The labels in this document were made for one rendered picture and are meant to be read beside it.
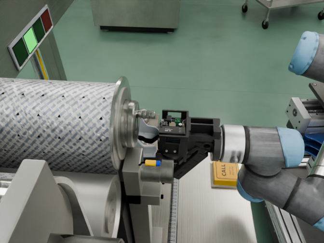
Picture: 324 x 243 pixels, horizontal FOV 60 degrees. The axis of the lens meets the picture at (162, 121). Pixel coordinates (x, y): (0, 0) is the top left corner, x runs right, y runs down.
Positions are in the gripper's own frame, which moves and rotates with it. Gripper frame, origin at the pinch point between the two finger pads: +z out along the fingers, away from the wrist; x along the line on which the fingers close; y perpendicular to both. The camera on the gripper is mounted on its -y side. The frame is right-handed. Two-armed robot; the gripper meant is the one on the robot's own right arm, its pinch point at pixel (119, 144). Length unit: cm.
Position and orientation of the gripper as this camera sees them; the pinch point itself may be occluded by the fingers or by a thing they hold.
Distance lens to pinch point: 58.6
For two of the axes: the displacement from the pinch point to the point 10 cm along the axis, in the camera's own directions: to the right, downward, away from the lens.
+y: 0.0, -7.1, -7.0
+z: -10.0, -0.5, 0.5
